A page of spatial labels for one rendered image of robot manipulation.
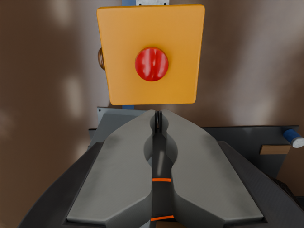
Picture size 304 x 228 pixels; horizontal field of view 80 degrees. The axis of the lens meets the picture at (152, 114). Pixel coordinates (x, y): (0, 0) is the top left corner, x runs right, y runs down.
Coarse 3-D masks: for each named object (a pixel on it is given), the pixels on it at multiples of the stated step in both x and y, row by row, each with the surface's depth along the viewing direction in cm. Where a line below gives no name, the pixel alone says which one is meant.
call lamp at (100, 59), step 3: (99, 51) 23; (99, 54) 23; (102, 54) 23; (99, 57) 23; (102, 57) 23; (99, 60) 23; (102, 60) 23; (99, 63) 24; (102, 63) 23; (102, 66) 24
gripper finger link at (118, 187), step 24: (144, 120) 11; (120, 144) 9; (144, 144) 9; (96, 168) 8; (120, 168) 8; (144, 168) 8; (96, 192) 7; (120, 192) 7; (144, 192) 7; (72, 216) 6; (96, 216) 6; (120, 216) 6; (144, 216) 7
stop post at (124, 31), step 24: (144, 0) 110; (168, 0) 110; (120, 24) 20; (144, 24) 20; (168, 24) 20; (192, 24) 20; (120, 48) 22; (168, 48) 21; (192, 48) 21; (120, 72) 23; (168, 72) 23; (192, 72) 23; (120, 96) 25; (144, 96) 25; (168, 96) 25; (192, 96) 25
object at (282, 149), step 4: (264, 148) 165; (268, 148) 165; (272, 148) 165; (276, 148) 165; (280, 148) 165; (284, 148) 165; (288, 148) 165; (260, 152) 168; (264, 152) 167; (268, 152) 167; (272, 152) 167; (276, 152) 167; (280, 152) 167; (284, 152) 167
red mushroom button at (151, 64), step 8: (144, 48) 20; (152, 48) 20; (144, 56) 20; (152, 56) 20; (160, 56) 20; (136, 64) 21; (144, 64) 20; (152, 64) 20; (160, 64) 20; (168, 64) 21; (144, 72) 21; (152, 72) 21; (160, 72) 21; (152, 80) 22
